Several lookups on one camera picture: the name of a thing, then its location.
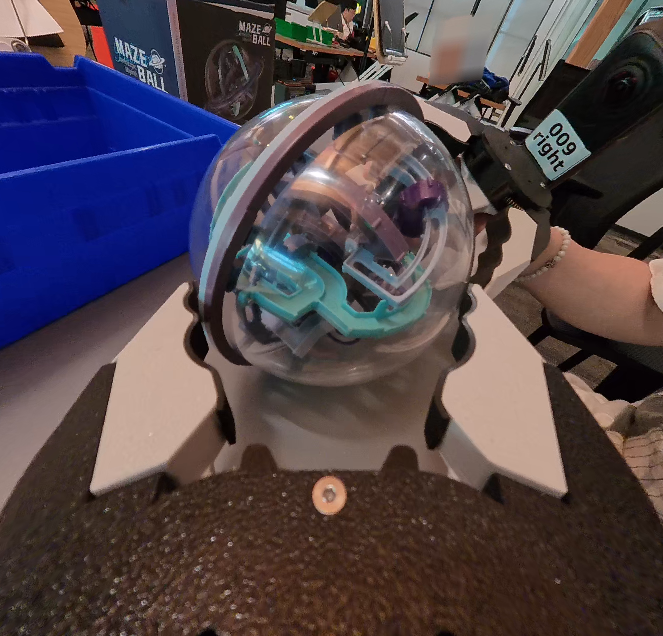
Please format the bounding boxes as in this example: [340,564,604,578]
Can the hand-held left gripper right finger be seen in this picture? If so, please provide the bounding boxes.
[424,284,569,499]

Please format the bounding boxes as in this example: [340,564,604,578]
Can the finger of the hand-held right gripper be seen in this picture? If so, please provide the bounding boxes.
[469,208,540,291]
[417,99,487,157]

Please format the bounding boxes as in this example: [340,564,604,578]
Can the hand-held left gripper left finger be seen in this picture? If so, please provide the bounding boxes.
[89,284,238,497]

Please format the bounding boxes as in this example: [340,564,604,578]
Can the clear plastic maze ball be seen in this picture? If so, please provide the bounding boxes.
[189,83,474,387]

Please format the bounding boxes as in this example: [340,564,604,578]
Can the person's right forearm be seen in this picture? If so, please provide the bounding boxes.
[510,227,663,347]

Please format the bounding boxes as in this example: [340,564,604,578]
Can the dark maze ball box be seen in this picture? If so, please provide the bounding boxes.
[90,0,276,126]

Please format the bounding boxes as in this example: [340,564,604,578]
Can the green storage bin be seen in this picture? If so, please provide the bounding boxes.
[275,18,337,46]

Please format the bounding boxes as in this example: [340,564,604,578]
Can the blue plastic bin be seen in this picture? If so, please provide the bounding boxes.
[0,51,241,351]

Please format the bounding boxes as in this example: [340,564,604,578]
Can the brown cardboard backing board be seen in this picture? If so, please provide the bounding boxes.
[28,0,88,69]

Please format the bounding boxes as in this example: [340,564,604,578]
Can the white pearl bracelet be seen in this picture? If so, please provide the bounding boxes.
[515,226,573,283]

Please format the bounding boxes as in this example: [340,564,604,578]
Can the wooden post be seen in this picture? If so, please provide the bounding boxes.
[567,0,651,67]

